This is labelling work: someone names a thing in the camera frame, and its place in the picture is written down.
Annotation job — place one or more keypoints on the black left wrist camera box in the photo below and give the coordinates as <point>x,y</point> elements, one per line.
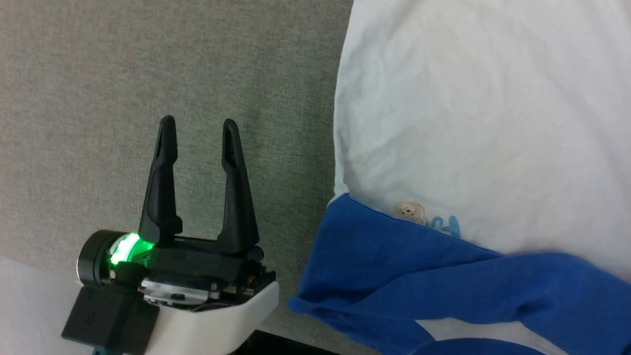
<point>108,318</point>

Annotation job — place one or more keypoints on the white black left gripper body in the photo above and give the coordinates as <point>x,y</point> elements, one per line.
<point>197,266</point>

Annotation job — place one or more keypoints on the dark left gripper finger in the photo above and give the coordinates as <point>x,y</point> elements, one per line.
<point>160,197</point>
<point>239,207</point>

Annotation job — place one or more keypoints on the white and blue shirt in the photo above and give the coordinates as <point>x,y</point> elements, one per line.
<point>468,123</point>

